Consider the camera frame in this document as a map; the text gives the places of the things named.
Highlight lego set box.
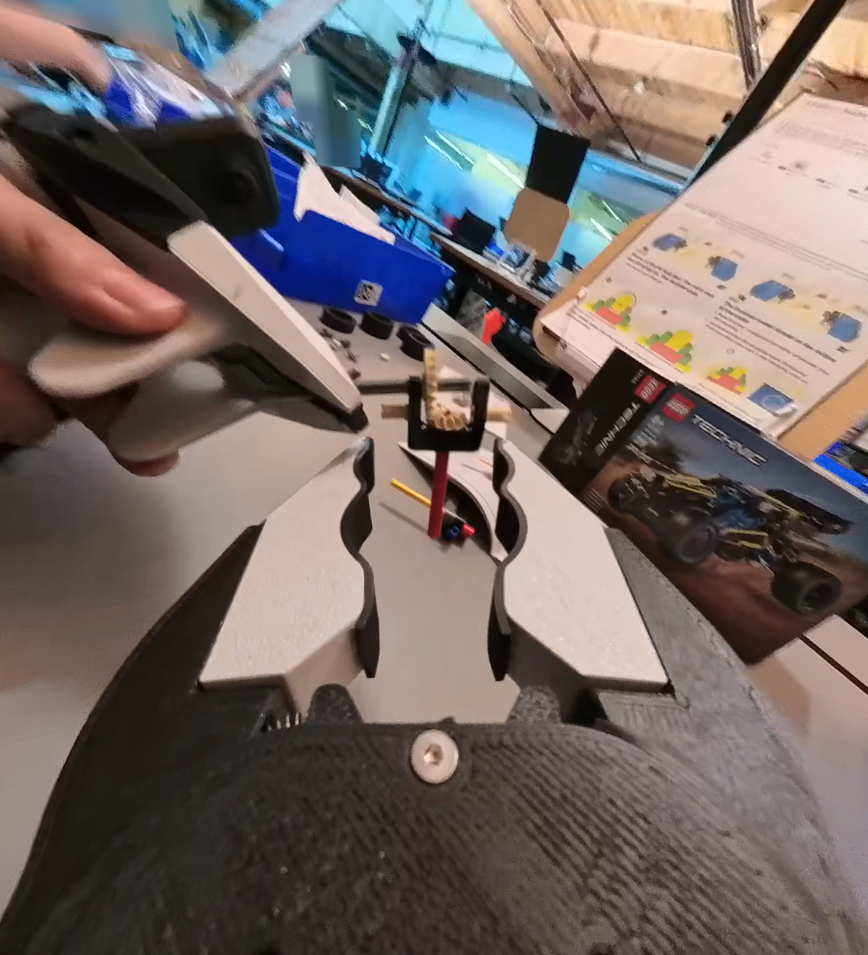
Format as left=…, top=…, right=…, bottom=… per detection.
left=538, top=349, right=868, bottom=665

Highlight cardboard backing board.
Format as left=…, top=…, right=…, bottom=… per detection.
left=534, top=212, right=868, bottom=460

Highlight white paper sheets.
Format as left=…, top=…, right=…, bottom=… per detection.
left=296, top=157, right=395, bottom=244

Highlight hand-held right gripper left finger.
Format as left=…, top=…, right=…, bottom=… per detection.
left=199, top=439, right=380, bottom=702

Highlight yellow axle lego subassembly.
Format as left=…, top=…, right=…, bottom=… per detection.
left=391, top=477, right=477, bottom=544

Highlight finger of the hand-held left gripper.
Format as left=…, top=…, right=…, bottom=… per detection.
left=168, top=222, right=370, bottom=435

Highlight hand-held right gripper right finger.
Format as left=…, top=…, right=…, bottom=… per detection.
left=489, top=439, right=671, bottom=693

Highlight printed instruction sheet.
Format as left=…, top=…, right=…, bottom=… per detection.
left=553, top=93, right=868, bottom=435

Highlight grey axle gear assembly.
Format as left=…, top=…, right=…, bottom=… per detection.
left=406, top=349, right=513, bottom=540

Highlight hanging black and cardboard sign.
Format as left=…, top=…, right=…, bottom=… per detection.
left=503, top=123, right=592, bottom=264

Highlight person's left hand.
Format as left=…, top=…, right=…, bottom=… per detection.
left=0, top=0, right=189, bottom=478

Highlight black tripod pole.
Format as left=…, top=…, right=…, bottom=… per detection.
left=684, top=0, right=853, bottom=196

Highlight blue plastic bin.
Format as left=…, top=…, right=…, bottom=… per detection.
left=229, top=145, right=456, bottom=310

